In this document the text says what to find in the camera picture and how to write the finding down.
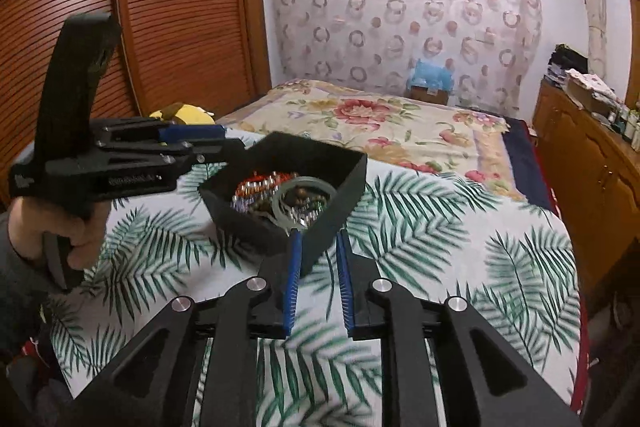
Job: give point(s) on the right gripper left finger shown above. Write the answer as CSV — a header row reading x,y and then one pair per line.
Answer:
x,y
196,355

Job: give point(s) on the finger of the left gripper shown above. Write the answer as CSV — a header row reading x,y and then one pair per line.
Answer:
x,y
215,151
175,133

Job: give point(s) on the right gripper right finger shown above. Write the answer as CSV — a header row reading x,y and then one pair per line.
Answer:
x,y
441,360

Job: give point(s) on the pale green jade bangle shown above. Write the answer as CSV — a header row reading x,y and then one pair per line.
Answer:
x,y
299,202

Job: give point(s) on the black jewelry box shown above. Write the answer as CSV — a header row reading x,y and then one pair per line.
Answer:
x,y
238,197

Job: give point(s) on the left hand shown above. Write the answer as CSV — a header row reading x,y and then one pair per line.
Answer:
x,y
29,218

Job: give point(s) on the yellow Pikachu plush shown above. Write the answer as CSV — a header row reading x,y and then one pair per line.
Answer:
x,y
182,113

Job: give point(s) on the wooden slatted wardrobe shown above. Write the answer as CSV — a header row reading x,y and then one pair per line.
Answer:
x,y
190,51

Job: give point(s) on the palm leaf print cloth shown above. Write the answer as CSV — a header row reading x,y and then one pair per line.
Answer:
x,y
438,235

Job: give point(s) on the dark blue blanket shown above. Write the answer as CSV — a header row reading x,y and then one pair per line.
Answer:
x,y
528,175

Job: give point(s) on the circle patterned curtain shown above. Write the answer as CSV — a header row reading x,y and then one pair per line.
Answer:
x,y
373,45

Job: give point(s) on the brown cardboard box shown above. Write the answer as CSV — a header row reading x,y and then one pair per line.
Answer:
x,y
433,96

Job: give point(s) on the blue plush toy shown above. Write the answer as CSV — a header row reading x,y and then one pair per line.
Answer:
x,y
430,77

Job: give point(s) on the floral bed sheet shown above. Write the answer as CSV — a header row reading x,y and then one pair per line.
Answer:
x,y
425,137

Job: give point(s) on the wooden dresser cabinet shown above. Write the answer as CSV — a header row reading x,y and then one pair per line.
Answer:
x,y
595,178

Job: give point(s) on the stack of folded clothes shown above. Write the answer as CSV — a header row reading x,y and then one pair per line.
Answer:
x,y
562,59

